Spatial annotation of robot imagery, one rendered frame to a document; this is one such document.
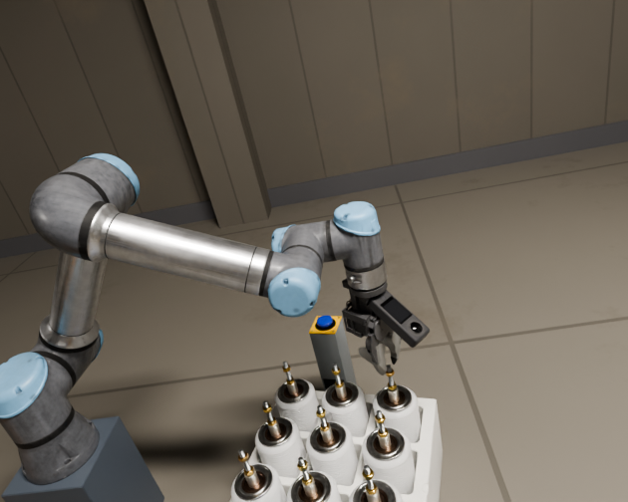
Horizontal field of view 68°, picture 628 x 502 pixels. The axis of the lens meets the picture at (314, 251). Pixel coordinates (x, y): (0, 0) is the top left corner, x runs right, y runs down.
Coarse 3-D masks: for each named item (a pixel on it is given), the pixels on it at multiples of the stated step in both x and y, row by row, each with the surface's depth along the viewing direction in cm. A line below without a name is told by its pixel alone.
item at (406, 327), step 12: (372, 300) 86; (384, 300) 87; (396, 300) 87; (384, 312) 85; (396, 312) 86; (408, 312) 86; (396, 324) 84; (408, 324) 84; (420, 324) 85; (408, 336) 83; (420, 336) 83
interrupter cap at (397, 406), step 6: (384, 390) 102; (402, 390) 101; (408, 390) 101; (378, 396) 101; (384, 396) 101; (402, 396) 100; (408, 396) 100; (378, 402) 100; (384, 402) 99; (390, 402) 100; (396, 402) 99; (402, 402) 99; (408, 402) 98; (384, 408) 98; (390, 408) 98; (396, 408) 97; (402, 408) 97
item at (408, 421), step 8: (376, 400) 101; (416, 400) 99; (376, 408) 99; (408, 408) 97; (416, 408) 98; (392, 416) 97; (400, 416) 96; (408, 416) 97; (416, 416) 99; (384, 424) 99; (392, 424) 98; (400, 424) 97; (408, 424) 98; (416, 424) 100; (408, 432) 99; (416, 432) 100; (416, 440) 101
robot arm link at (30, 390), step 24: (24, 360) 92; (48, 360) 95; (0, 384) 88; (24, 384) 87; (48, 384) 91; (72, 384) 98; (0, 408) 86; (24, 408) 87; (48, 408) 90; (24, 432) 89; (48, 432) 91
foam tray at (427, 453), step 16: (320, 400) 115; (368, 400) 111; (432, 400) 107; (432, 416) 103; (304, 432) 106; (368, 432) 103; (432, 432) 99; (256, 448) 105; (416, 448) 96; (432, 448) 96; (416, 464) 98; (432, 464) 95; (288, 480) 96; (416, 480) 90; (432, 480) 94; (416, 496) 87; (432, 496) 94
